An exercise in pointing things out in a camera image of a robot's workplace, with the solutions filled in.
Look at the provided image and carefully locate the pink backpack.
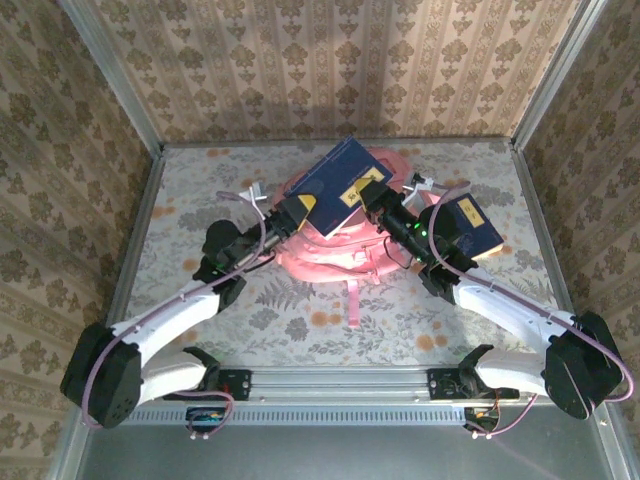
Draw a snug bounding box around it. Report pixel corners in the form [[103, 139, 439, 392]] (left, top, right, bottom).
[[272, 144, 426, 326]]

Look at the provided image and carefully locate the large dark blue book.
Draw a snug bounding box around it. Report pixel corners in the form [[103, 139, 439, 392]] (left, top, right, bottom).
[[282, 135, 397, 241]]

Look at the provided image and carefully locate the floral tablecloth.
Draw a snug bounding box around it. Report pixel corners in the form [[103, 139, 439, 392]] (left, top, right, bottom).
[[115, 142, 575, 367]]

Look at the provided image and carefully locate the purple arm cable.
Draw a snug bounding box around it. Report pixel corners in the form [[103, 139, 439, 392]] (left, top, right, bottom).
[[82, 191, 269, 440], [427, 183, 636, 439]]

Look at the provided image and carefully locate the grey slotted cable duct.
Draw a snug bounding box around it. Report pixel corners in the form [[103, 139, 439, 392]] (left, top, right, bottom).
[[92, 404, 471, 427]]

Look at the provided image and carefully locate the aluminium frame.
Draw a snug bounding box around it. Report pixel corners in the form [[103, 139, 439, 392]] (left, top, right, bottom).
[[47, 0, 631, 480]]

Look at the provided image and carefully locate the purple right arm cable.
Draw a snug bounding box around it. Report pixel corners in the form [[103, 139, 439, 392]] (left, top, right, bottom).
[[427, 183, 636, 439]]

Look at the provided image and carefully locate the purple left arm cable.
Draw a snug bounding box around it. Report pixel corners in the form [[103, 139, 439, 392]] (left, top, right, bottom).
[[82, 191, 269, 440]]

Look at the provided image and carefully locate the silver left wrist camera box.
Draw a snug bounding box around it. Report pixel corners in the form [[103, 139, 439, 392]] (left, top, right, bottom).
[[238, 180, 267, 202]]

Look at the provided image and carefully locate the small dark blue book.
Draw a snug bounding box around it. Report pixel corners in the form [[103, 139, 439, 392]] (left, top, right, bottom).
[[441, 192, 506, 262]]

